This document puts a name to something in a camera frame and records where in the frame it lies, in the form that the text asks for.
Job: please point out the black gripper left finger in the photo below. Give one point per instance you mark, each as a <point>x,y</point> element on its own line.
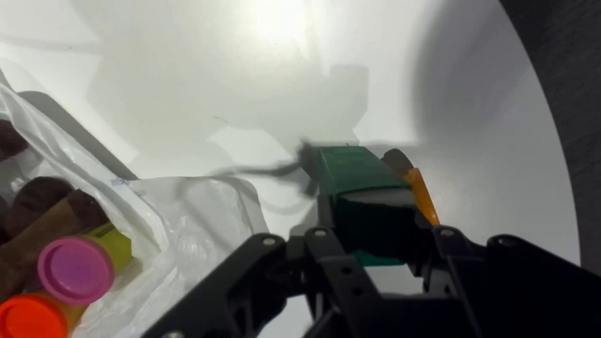
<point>274,288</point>

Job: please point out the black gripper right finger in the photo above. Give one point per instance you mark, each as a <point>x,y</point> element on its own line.
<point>518,288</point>

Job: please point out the green cardboard box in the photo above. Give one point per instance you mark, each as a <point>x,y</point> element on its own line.
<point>362,194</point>

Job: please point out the play dough tub pink lid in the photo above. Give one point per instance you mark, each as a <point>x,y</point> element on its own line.
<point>77,270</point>

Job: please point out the brown plush moose toy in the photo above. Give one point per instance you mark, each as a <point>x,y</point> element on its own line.
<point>48,213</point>

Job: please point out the small red toy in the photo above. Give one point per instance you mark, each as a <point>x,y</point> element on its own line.
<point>33,317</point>

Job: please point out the white plastic bag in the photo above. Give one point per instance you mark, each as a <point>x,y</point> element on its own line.
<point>187,213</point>

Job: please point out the yellow play dough tub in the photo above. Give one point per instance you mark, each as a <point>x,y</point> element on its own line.
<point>418,191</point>

